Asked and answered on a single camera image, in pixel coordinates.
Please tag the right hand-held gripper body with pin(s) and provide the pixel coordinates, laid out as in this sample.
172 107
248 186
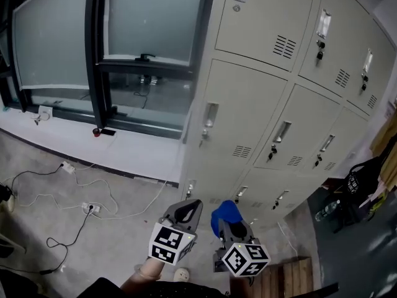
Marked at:
245 259

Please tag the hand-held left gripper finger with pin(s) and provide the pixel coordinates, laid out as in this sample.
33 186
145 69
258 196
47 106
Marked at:
197 222
173 213

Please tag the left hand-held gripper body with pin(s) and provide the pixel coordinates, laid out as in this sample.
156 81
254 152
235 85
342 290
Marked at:
167 244

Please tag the blue wiping cloth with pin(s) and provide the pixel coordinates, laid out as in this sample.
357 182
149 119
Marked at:
228 211

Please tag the grey metal locker door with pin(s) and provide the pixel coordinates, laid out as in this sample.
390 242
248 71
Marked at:
242 110

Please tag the grey metal locker cabinet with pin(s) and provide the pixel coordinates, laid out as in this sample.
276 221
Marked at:
310 120

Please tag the person's left forearm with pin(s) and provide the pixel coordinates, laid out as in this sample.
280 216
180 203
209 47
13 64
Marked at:
145 275

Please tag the person's white shoe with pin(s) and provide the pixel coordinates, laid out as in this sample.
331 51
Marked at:
181 274

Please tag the person's black top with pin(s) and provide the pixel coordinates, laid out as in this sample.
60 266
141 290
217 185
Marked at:
155 290

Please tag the wooden pallet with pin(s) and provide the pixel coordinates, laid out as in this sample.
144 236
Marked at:
291 278

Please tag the clear water bottle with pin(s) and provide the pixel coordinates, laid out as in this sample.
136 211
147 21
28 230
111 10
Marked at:
327 210

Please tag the white power strip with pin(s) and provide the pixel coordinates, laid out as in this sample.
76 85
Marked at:
91 207
68 167

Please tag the black phone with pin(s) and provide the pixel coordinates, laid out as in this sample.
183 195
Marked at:
108 132

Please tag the small red round object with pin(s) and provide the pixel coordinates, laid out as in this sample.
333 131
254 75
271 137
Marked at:
96 132

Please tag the black printed tote bag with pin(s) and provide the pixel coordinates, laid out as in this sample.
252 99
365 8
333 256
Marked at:
363 182

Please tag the black power adapter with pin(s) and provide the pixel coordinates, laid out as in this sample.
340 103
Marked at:
6 192

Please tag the small frosted window panel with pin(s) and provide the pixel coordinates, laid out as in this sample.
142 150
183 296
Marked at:
149 20

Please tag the large frosted window panel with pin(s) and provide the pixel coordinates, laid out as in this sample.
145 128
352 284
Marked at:
49 42

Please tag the black window frame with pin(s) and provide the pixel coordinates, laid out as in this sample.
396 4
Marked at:
96 73

